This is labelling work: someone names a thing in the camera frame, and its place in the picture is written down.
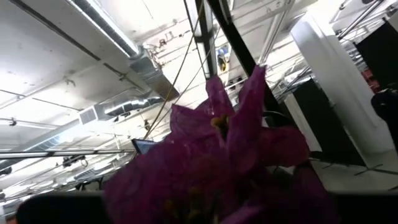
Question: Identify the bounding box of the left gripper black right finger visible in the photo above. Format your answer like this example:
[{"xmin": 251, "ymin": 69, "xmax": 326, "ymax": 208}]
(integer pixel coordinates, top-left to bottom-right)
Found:
[{"xmin": 326, "ymin": 191, "xmax": 398, "ymax": 224}]

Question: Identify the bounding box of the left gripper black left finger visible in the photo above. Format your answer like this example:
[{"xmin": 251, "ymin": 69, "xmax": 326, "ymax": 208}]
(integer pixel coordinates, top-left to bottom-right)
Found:
[{"xmin": 15, "ymin": 192, "xmax": 108, "ymax": 224}]

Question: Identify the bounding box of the magenta artificial flower bunch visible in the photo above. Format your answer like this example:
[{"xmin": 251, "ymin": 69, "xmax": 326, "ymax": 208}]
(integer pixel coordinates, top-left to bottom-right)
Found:
[{"xmin": 104, "ymin": 64, "xmax": 340, "ymax": 224}]

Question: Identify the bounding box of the tall black cabinet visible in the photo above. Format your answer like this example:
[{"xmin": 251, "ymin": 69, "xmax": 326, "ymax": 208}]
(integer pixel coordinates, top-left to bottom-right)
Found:
[{"xmin": 291, "ymin": 79, "xmax": 367, "ymax": 167}]

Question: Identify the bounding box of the black office chair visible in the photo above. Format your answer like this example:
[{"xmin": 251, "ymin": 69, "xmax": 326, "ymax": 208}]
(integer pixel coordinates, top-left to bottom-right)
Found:
[{"xmin": 371, "ymin": 88, "xmax": 398, "ymax": 150}]

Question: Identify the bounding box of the small lit screen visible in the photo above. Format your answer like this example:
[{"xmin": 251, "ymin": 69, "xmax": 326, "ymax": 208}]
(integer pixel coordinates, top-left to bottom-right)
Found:
[{"xmin": 131, "ymin": 138, "xmax": 160, "ymax": 156}]

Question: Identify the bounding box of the red partition panel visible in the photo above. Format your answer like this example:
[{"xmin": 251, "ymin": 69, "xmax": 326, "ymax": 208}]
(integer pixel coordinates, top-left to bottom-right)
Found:
[{"xmin": 362, "ymin": 68, "xmax": 379, "ymax": 93}]

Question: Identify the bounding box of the slim silver ceiling duct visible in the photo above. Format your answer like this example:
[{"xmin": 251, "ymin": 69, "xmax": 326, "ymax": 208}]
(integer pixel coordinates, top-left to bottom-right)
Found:
[{"xmin": 102, "ymin": 96, "xmax": 165, "ymax": 118}]

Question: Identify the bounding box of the thin hanging cable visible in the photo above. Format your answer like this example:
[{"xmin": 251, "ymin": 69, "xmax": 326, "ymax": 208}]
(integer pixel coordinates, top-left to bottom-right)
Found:
[{"xmin": 142, "ymin": 0, "xmax": 206, "ymax": 141}]

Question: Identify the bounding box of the white ceiling air duct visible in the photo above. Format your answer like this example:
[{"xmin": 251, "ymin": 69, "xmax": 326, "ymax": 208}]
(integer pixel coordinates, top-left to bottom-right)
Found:
[{"xmin": 70, "ymin": 0, "xmax": 180, "ymax": 101}]

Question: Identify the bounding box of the black frame beam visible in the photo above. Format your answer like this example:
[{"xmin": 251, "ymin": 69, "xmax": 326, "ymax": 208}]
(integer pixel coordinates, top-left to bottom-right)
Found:
[{"xmin": 207, "ymin": 0, "xmax": 284, "ymax": 125}]

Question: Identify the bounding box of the black frame bar with lights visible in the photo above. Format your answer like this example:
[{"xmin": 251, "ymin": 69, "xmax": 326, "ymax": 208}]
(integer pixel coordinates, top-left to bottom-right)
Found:
[{"xmin": 193, "ymin": 0, "xmax": 219, "ymax": 79}]

